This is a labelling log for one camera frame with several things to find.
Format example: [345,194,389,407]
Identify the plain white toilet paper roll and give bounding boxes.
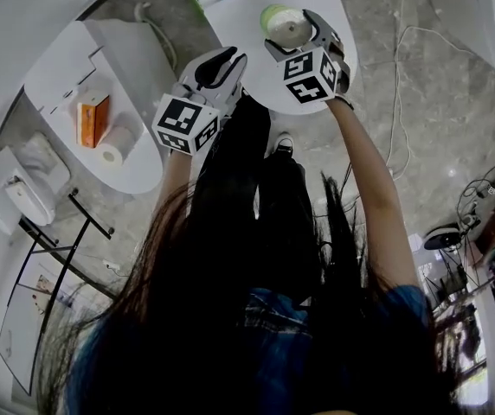
[99,112,143,171]

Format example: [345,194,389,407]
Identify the white urinal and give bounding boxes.
[0,131,71,236]

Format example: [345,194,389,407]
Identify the person's right forearm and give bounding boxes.
[325,95,421,293]

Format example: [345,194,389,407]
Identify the blue printed t-shirt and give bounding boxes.
[65,285,434,415]

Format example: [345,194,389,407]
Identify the black metal rack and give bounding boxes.
[0,188,115,397]

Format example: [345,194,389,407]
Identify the orange box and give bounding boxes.
[74,88,111,149]

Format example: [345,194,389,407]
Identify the green-wrapped toilet paper roll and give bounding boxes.
[259,4,318,51]

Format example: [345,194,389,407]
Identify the white toilet with round lid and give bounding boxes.
[137,0,357,115]

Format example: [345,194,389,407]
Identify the thin white cable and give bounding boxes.
[396,23,479,56]

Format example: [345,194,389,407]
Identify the round black and white device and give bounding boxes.
[423,225,463,252]

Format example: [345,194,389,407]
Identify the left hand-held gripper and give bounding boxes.
[151,46,248,156]

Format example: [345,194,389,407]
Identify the person's right white shoe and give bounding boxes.
[273,131,295,157]

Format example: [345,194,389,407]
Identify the person's left forearm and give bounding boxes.
[151,149,199,233]

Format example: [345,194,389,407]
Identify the long white cable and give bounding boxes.
[385,0,417,181]

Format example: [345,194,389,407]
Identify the white water hose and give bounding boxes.
[133,2,178,67]

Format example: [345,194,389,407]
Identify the black cable bundle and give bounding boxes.
[454,118,495,233]

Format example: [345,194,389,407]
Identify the white toilet with long lid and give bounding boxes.
[22,18,179,195]

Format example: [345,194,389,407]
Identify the black tripod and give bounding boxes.
[424,248,491,306]

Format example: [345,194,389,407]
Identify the white smart toilet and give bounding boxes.
[420,0,495,82]

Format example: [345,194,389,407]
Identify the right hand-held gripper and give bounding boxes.
[264,9,352,105]

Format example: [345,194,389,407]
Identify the black trousers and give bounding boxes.
[186,95,318,310]

